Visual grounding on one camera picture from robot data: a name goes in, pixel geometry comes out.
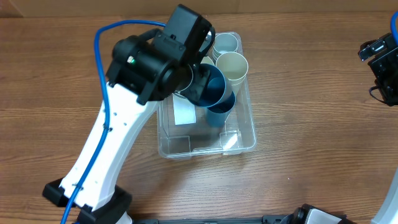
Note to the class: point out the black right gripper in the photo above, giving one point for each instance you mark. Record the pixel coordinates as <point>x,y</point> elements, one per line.
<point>389,50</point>

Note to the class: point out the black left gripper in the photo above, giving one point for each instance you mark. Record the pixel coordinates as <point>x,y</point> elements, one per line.
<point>196,89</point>

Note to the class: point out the dark blue tall cup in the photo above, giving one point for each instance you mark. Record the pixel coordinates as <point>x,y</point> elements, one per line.
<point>220,113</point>
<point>217,90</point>

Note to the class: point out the grey small cup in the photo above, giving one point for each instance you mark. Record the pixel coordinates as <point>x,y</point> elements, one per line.
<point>224,42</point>

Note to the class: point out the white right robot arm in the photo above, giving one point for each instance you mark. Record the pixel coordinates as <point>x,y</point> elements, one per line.
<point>388,211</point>

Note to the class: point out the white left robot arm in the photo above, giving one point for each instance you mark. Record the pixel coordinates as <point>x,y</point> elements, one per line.
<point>90,185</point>

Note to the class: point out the white label in bin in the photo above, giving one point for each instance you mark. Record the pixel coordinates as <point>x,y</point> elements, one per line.
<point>184,111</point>

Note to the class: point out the clear plastic storage bin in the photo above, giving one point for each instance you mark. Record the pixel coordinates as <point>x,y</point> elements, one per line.
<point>185,130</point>

